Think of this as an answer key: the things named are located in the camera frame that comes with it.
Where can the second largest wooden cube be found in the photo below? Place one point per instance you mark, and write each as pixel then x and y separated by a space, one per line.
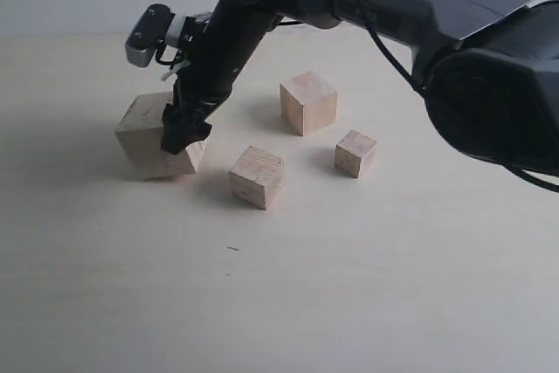
pixel 308 103

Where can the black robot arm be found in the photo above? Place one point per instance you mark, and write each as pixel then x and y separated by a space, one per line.
pixel 487 70

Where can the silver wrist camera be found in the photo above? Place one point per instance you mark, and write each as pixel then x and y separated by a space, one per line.
pixel 148 34

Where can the smallest wooden cube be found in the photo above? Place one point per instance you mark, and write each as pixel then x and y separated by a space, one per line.
pixel 354 153

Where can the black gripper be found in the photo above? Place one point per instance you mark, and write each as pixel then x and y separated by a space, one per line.
pixel 216 55

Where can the third largest wooden cube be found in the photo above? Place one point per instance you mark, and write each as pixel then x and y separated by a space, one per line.
pixel 257 177

